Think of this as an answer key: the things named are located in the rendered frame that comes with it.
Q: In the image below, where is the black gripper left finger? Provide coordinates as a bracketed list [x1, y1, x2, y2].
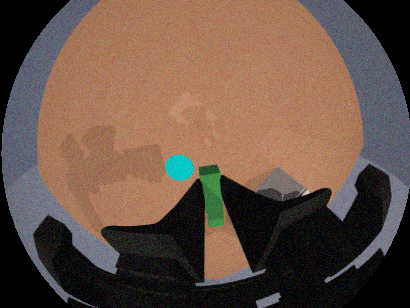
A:
[101, 179, 205, 283]

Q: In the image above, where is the green rectangular post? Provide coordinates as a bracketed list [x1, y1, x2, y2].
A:
[200, 165, 225, 229]

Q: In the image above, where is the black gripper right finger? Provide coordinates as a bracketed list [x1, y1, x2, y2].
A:
[220, 175, 331, 272]

